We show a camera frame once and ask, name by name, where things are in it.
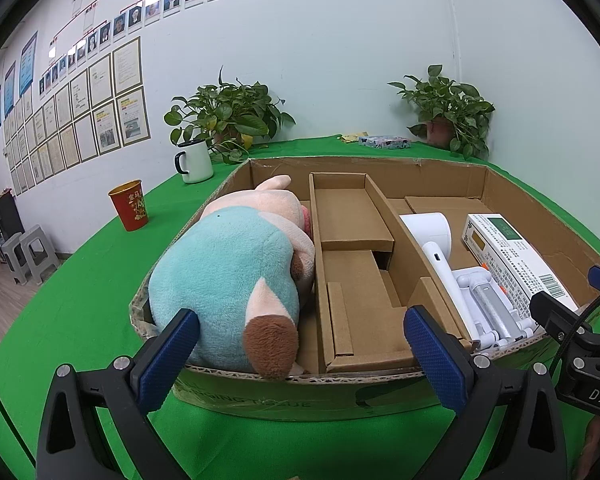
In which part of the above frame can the group of framed wall documents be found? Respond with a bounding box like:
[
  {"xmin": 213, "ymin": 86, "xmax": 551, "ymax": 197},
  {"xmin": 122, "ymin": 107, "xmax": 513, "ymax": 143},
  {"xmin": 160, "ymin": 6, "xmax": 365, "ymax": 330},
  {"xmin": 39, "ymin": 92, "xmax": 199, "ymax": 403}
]
[{"xmin": 2, "ymin": 36, "xmax": 152, "ymax": 197}]

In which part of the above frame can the row of blue wall posters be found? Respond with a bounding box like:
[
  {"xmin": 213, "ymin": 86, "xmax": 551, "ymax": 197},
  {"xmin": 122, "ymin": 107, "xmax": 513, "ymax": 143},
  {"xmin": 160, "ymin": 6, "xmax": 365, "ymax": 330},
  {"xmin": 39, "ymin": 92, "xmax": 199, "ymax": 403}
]
[{"xmin": 0, "ymin": 30, "xmax": 39, "ymax": 162}]

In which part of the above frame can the large cardboard box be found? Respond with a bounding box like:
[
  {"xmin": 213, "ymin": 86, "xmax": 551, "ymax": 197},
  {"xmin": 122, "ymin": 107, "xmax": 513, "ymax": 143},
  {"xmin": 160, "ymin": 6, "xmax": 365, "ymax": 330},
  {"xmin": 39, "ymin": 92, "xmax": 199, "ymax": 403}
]
[{"xmin": 130, "ymin": 156, "xmax": 600, "ymax": 422}]

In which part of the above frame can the white folding phone stand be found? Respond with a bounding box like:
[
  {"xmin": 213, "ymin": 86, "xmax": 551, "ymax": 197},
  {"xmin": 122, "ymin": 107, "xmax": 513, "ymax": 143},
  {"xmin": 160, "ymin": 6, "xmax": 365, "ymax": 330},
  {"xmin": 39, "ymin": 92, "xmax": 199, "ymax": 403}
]
[{"xmin": 452, "ymin": 266, "xmax": 548, "ymax": 352}]

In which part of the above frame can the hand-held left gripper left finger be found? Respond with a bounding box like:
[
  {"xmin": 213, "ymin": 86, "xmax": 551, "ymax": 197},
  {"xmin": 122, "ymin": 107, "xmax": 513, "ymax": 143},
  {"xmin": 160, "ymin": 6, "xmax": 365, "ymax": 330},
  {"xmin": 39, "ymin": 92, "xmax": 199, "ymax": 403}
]
[{"xmin": 36, "ymin": 307, "xmax": 202, "ymax": 480}]

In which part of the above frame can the row of wall portrait photos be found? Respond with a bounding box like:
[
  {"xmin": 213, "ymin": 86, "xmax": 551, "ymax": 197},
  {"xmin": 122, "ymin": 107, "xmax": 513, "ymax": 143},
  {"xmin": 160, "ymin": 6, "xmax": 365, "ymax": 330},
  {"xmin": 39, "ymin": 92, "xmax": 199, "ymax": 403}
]
[{"xmin": 39, "ymin": 0, "xmax": 282, "ymax": 97}]

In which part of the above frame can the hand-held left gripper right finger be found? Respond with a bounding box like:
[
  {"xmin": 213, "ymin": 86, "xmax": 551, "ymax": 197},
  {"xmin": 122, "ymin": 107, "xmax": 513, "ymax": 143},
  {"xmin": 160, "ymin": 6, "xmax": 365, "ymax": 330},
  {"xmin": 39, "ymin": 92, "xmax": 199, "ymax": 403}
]
[{"xmin": 402, "ymin": 305, "xmax": 567, "ymax": 480}]

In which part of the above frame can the white hair dryer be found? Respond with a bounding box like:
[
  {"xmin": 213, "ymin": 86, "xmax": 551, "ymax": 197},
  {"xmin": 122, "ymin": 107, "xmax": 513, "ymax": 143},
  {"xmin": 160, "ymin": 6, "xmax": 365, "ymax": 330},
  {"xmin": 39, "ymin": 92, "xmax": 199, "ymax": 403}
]
[{"xmin": 399, "ymin": 211, "xmax": 473, "ymax": 337}]

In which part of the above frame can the white and green medicine box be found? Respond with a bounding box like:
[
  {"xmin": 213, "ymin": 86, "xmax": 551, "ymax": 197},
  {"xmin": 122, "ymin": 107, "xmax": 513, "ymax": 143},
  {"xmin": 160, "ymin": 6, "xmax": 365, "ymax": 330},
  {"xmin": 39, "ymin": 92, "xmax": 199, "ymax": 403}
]
[{"xmin": 461, "ymin": 213, "xmax": 581, "ymax": 322}]

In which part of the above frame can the brown cardboard divider insert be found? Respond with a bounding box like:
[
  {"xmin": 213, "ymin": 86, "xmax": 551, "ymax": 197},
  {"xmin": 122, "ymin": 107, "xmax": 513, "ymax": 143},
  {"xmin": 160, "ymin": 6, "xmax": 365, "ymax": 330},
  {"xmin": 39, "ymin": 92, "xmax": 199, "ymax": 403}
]
[{"xmin": 309, "ymin": 172, "xmax": 474, "ymax": 375}]

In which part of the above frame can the black cabinet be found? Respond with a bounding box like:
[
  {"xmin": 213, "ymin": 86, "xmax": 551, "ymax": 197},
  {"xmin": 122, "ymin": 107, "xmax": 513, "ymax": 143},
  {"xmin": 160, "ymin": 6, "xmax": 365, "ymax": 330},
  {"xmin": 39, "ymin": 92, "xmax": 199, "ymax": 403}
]
[{"xmin": 0, "ymin": 194, "xmax": 26, "ymax": 251}]

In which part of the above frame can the blue patterned packet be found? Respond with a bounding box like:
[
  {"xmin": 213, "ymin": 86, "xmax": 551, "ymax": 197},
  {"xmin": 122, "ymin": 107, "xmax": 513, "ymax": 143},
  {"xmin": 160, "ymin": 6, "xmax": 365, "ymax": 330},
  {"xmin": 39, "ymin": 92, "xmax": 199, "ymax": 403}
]
[{"xmin": 358, "ymin": 135, "xmax": 412, "ymax": 150}]

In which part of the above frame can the teal and pink plush toy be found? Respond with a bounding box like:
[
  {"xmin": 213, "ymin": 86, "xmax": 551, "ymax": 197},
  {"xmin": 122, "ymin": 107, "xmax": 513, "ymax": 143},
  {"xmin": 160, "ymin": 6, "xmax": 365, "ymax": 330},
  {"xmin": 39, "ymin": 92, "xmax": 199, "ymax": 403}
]
[{"xmin": 147, "ymin": 175, "xmax": 317, "ymax": 380}]

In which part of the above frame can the leafy potted plant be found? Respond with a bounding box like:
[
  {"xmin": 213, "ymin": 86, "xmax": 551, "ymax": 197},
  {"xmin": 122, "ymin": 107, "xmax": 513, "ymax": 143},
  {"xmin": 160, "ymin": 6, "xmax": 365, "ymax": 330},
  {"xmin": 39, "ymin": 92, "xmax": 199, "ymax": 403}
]
[{"xmin": 164, "ymin": 66, "xmax": 297, "ymax": 165}]

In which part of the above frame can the green tablecloth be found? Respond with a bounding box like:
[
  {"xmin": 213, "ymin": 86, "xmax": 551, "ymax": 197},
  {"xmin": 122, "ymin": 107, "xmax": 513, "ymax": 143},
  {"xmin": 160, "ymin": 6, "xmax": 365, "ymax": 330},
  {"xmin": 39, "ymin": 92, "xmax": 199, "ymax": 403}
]
[{"xmin": 0, "ymin": 135, "xmax": 600, "ymax": 480}]

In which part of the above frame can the potted plant in terracotta pot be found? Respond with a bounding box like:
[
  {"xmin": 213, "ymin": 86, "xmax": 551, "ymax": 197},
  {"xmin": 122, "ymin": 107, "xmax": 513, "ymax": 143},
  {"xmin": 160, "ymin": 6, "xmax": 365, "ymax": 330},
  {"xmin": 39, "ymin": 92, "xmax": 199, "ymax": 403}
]
[{"xmin": 387, "ymin": 64, "xmax": 496, "ymax": 161}]

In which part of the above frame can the black cable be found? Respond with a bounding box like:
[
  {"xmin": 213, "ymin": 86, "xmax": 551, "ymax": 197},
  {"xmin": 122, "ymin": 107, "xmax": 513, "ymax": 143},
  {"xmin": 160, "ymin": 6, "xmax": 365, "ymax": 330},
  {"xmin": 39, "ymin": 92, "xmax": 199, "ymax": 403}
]
[{"xmin": 552, "ymin": 282, "xmax": 600, "ymax": 391}]

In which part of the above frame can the white enamel mug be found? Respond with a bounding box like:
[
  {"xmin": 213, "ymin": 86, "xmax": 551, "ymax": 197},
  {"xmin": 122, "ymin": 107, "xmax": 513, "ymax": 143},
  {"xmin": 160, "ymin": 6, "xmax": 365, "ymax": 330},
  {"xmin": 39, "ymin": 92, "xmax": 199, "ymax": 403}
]
[{"xmin": 174, "ymin": 140, "xmax": 215, "ymax": 184}]

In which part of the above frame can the red paper cup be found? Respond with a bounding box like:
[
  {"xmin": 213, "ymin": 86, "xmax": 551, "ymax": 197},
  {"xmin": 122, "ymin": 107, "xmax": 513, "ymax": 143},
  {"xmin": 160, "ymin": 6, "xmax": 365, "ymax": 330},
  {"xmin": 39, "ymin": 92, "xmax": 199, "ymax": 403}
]
[{"xmin": 108, "ymin": 179, "xmax": 150, "ymax": 233}]

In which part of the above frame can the grey plastic stool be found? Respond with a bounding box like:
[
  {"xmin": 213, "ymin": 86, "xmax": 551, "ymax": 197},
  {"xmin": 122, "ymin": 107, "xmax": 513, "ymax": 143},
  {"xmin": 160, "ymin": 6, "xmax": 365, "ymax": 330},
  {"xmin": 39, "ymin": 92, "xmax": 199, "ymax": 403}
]
[
  {"xmin": 0, "ymin": 232, "xmax": 32, "ymax": 286},
  {"xmin": 20, "ymin": 225, "xmax": 61, "ymax": 286}
]

